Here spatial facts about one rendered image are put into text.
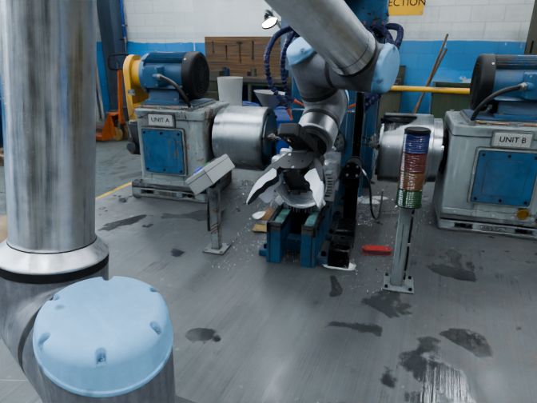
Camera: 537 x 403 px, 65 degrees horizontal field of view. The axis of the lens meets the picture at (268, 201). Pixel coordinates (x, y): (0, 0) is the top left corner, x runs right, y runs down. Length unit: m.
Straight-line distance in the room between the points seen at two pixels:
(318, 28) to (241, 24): 6.63
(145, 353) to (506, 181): 1.26
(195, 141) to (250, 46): 5.45
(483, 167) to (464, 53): 5.16
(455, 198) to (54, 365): 1.30
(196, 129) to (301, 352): 0.97
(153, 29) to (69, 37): 7.64
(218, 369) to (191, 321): 0.17
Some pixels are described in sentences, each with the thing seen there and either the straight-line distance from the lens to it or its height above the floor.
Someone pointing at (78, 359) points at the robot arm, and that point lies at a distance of 0.50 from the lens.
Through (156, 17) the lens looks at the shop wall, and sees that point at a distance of 8.17.
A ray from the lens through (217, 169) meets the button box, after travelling 1.21.
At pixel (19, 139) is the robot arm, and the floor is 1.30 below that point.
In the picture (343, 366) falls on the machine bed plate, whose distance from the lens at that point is 0.92.
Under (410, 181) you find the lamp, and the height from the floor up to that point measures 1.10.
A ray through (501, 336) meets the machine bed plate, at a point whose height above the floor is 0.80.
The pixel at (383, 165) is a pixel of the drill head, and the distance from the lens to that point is 1.50.
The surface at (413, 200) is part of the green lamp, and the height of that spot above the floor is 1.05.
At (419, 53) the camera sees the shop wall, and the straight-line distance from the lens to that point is 6.62.
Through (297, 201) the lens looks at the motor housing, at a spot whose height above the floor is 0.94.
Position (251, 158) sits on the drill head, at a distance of 1.59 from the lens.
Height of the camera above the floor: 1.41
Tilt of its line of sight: 21 degrees down
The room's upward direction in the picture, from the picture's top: straight up
